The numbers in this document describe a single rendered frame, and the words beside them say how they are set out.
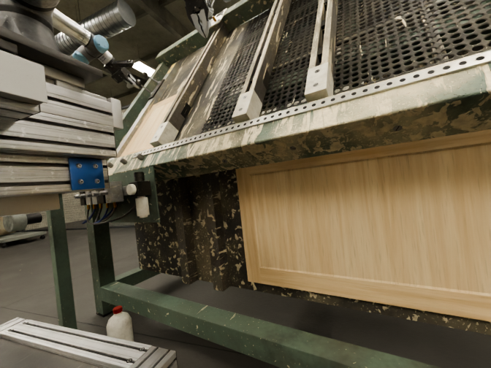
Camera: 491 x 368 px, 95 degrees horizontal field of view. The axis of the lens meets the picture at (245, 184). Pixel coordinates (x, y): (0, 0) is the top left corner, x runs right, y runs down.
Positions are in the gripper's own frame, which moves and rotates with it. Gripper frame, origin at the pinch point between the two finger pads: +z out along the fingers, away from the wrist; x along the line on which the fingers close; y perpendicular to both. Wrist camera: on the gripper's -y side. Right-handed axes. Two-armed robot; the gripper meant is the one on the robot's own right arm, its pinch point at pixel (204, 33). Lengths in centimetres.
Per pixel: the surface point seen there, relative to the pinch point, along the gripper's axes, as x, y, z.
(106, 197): 49, -41, 48
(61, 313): 96, -65, 101
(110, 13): 228, 229, -104
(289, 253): -23, -35, 86
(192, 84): 23.3, 18.6, 15.9
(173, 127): 26.3, -7.8, 31.4
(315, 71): -41, -23, 23
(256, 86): -19.7, -13.9, 23.4
